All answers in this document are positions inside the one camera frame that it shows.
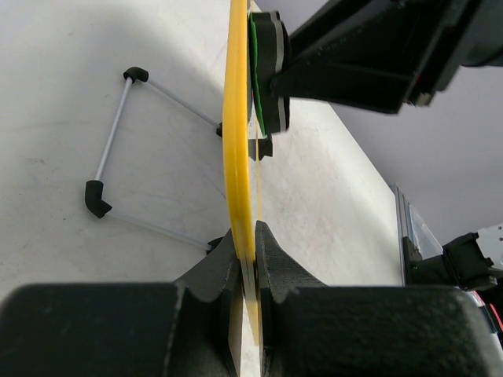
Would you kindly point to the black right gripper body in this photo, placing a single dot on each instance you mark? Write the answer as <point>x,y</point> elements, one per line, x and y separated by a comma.
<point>471,39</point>

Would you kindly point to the yellow framed whiteboard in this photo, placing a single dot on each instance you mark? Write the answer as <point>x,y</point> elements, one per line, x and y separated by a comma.
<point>237,174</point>

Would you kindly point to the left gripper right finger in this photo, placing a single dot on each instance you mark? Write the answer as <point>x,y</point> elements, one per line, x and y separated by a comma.
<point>312,329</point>

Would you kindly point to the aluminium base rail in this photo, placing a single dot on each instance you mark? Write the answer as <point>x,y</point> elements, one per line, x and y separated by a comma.
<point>417,243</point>

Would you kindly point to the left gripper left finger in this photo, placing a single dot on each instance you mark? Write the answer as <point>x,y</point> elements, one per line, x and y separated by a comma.
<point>187,327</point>

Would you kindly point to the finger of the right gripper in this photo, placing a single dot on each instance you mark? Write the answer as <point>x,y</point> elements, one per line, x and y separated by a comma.
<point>372,55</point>

